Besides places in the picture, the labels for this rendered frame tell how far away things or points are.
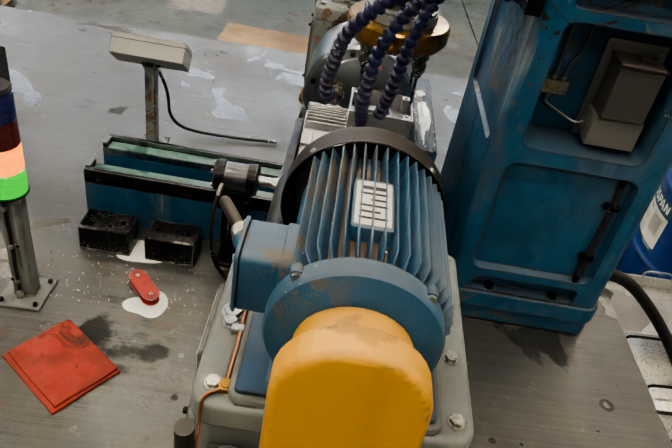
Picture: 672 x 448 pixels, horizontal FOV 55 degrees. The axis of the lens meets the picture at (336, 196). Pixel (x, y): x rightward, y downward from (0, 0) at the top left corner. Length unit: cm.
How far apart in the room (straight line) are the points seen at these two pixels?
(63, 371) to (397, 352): 76
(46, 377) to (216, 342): 49
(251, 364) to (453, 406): 21
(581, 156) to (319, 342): 74
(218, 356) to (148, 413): 42
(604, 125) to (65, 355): 95
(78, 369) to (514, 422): 73
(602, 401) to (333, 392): 87
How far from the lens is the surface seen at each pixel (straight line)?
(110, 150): 145
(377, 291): 52
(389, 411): 50
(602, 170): 114
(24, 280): 126
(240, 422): 67
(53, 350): 118
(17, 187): 112
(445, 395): 71
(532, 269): 127
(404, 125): 120
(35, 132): 175
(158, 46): 153
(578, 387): 130
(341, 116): 124
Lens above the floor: 169
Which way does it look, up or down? 35 degrees down
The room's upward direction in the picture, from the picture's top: 10 degrees clockwise
